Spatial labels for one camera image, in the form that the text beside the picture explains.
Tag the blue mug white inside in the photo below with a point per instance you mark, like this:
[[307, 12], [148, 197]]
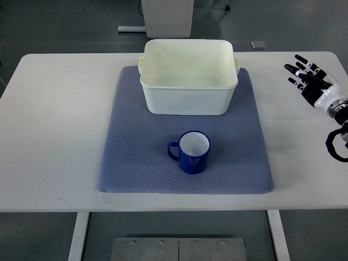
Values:
[[191, 151]]

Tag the white pedestal cabinet base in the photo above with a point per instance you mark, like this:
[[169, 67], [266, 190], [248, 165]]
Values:
[[168, 19]]

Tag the small grey floor socket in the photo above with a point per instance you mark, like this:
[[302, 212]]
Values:
[[258, 45]]

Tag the white table left leg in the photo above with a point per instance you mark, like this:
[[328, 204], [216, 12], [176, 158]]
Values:
[[78, 238]]

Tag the white plastic storage box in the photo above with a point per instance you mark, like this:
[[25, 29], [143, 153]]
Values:
[[188, 76]]

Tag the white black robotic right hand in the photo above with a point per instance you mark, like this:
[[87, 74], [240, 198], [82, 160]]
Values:
[[317, 87]]

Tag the blue textured fabric mat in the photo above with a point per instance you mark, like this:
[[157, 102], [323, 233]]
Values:
[[135, 158]]

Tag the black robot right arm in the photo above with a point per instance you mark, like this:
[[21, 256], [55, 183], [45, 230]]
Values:
[[338, 111]]

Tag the white table right leg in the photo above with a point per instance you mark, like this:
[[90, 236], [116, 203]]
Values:
[[278, 236]]

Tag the grey metal floor plate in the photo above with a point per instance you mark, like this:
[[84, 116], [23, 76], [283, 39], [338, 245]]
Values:
[[178, 249]]

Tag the white metal floor bar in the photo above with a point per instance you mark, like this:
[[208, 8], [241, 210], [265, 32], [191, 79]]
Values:
[[131, 29]]

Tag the white table leg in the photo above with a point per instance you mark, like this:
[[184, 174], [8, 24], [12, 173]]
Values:
[[278, 236], [78, 238]]

